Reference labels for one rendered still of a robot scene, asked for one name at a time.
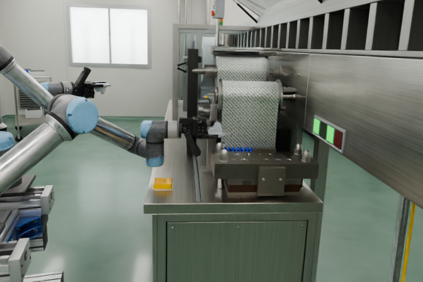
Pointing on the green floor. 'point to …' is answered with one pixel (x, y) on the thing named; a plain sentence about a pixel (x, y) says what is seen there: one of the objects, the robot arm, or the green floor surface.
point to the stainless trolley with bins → (36, 117)
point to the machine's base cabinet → (235, 247)
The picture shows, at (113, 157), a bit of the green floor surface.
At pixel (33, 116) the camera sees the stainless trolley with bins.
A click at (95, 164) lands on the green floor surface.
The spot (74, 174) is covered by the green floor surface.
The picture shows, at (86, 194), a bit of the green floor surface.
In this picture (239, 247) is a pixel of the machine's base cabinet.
